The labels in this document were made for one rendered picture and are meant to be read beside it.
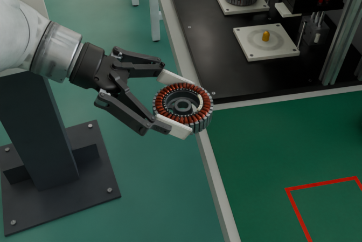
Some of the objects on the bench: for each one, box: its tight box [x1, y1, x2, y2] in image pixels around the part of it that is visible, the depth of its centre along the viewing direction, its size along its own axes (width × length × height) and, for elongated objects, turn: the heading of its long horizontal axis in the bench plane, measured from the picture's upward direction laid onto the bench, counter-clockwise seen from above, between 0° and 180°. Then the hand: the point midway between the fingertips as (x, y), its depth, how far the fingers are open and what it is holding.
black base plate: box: [167, 0, 362, 105], centre depth 114 cm, size 47×64×2 cm
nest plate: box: [233, 23, 300, 61], centre depth 105 cm, size 15×15×1 cm
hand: (181, 106), depth 67 cm, fingers closed on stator, 11 cm apart
